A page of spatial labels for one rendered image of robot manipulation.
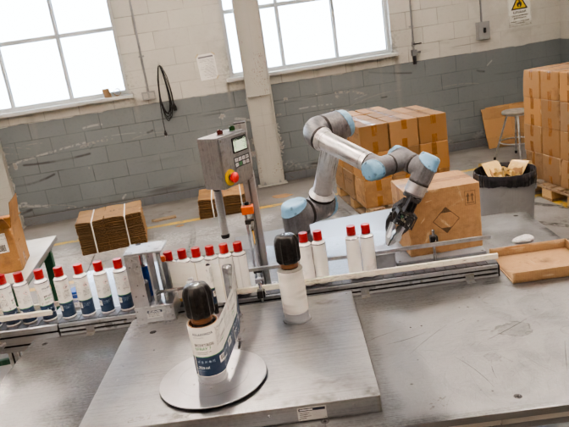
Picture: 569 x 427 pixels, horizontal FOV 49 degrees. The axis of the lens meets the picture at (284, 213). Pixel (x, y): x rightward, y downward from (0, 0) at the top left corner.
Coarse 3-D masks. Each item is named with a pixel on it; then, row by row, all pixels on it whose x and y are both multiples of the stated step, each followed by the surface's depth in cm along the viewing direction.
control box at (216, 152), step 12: (228, 132) 228; (240, 132) 229; (204, 144) 223; (216, 144) 220; (228, 144) 223; (204, 156) 225; (216, 156) 221; (228, 156) 224; (204, 168) 226; (216, 168) 223; (228, 168) 224; (240, 168) 230; (204, 180) 229; (216, 180) 225; (228, 180) 224; (240, 180) 230
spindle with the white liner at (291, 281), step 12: (276, 240) 199; (288, 240) 198; (276, 252) 200; (288, 252) 198; (300, 252) 202; (288, 264) 199; (300, 264) 205; (288, 276) 200; (300, 276) 201; (288, 288) 201; (300, 288) 202; (288, 300) 203; (300, 300) 203; (288, 312) 204; (300, 312) 204
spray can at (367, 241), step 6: (366, 228) 228; (366, 234) 229; (372, 234) 230; (360, 240) 230; (366, 240) 228; (372, 240) 229; (366, 246) 229; (372, 246) 229; (366, 252) 230; (372, 252) 230; (366, 258) 231; (372, 258) 230; (366, 264) 231; (372, 264) 231; (366, 270) 232; (372, 276) 232
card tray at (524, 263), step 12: (552, 240) 245; (564, 240) 245; (492, 252) 246; (504, 252) 246; (516, 252) 246; (528, 252) 246; (540, 252) 244; (552, 252) 242; (564, 252) 241; (504, 264) 238; (516, 264) 236; (528, 264) 235; (540, 264) 233; (552, 264) 232; (564, 264) 230; (516, 276) 221; (528, 276) 221; (540, 276) 221; (552, 276) 221; (564, 276) 222
